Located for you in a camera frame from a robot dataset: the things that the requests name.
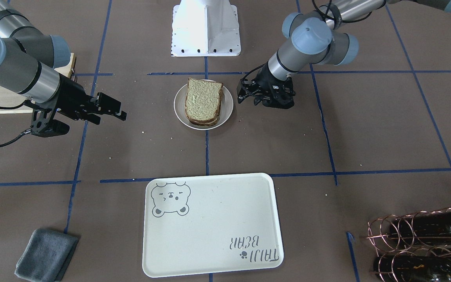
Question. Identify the white round plate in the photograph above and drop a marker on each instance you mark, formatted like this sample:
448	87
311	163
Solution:
227	105

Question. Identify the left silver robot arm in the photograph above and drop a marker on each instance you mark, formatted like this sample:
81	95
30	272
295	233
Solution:
311	38

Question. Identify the copper wire bottle rack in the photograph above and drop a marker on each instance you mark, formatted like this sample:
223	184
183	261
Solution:
412	248

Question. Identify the dark wine bottle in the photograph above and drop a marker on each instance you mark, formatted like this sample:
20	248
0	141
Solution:
405	268
432	229

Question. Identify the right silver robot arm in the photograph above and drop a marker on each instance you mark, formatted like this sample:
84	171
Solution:
28	66

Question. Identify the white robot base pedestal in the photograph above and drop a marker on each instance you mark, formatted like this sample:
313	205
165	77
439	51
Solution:
205	28

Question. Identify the bread slice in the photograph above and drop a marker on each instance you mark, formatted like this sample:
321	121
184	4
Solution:
203	98
207	123

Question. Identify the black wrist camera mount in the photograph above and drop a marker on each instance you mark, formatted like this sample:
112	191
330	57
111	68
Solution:
43	124

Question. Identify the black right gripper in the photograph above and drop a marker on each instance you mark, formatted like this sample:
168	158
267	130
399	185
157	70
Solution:
70	95

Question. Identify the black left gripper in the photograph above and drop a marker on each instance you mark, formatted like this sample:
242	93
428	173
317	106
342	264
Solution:
267	81

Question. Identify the cream bear tray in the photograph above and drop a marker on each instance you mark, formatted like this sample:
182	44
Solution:
211	224

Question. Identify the grey folded cloth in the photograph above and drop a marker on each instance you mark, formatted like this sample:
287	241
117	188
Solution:
47	256

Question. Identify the wooden cutting board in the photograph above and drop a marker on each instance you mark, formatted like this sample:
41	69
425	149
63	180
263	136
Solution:
11	99

